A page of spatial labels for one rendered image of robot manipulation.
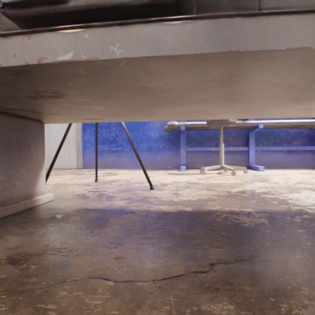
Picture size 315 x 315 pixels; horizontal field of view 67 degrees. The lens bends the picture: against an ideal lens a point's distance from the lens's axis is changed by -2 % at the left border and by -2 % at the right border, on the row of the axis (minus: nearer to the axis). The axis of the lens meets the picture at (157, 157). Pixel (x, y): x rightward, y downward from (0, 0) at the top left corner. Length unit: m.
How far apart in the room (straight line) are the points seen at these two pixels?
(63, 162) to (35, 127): 3.04
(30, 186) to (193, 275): 0.90
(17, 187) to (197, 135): 3.05
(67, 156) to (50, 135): 0.45
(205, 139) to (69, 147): 2.18
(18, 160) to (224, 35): 0.95
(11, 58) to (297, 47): 0.51
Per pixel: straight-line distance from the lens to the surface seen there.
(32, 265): 0.61
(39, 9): 0.58
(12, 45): 0.57
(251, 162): 3.81
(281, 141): 4.07
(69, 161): 4.24
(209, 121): 2.81
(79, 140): 4.16
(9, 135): 1.13
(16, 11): 0.61
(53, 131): 4.38
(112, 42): 0.49
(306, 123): 3.70
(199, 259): 0.58
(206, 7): 0.69
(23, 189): 1.19
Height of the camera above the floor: 0.23
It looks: 1 degrees down
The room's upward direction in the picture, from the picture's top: 1 degrees counter-clockwise
